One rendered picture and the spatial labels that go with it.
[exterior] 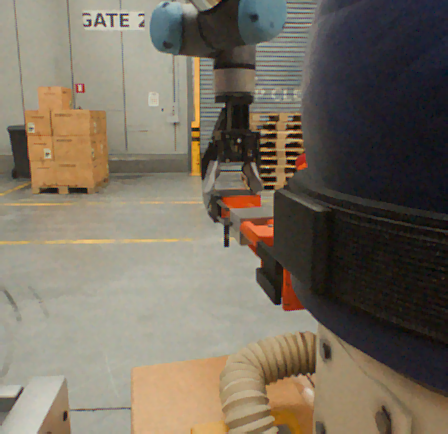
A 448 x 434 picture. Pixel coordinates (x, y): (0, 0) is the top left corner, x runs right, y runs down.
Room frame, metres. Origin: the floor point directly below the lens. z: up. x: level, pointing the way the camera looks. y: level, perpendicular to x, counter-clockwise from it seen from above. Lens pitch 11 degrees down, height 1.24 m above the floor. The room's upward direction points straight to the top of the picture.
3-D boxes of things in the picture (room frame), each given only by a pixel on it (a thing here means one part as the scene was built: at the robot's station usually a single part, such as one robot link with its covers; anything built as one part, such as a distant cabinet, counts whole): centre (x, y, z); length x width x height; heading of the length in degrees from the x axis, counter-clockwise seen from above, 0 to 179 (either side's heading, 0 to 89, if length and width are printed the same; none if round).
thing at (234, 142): (0.76, -0.02, 1.22); 0.09 x 0.08 x 0.12; 12
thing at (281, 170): (7.57, -0.93, 0.65); 1.29 x 1.10 x 1.31; 3
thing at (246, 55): (0.76, -0.02, 1.37); 0.09 x 0.08 x 0.11; 130
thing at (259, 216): (0.65, -0.05, 1.07); 0.07 x 0.07 x 0.04; 12
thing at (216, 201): (0.72, 0.01, 1.07); 0.31 x 0.03 x 0.05; 12
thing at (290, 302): (0.44, -0.09, 1.07); 0.10 x 0.08 x 0.06; 102
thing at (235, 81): (0.77, -0.02, 1.30); 0.08 x 0.08 x 0.05
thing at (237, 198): (0.78, -0.03, 1.07); 0.08 x 0.07 x 0.05; 12
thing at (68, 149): (7.25, 2.65, 0.87); 1.21 x 1.02 x 1.74; 3
